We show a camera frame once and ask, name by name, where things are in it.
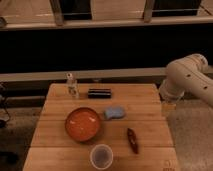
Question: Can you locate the clear plastic bottle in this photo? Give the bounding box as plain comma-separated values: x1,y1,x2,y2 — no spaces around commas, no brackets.
67,73,79,99

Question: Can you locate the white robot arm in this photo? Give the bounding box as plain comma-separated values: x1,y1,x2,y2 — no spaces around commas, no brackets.
158,53,213,117

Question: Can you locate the black rectangular box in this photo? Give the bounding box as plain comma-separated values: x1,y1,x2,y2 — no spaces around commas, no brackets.
88,89,111,98

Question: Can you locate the dark red pepper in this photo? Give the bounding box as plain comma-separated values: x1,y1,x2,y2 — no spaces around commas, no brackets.
127,128,139,154

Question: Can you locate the blue sponge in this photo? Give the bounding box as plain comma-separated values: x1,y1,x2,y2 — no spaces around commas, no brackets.
104,107,125,120

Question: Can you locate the orange ceramic bowl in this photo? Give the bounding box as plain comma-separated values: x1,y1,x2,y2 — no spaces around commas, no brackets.
65,107,101,142

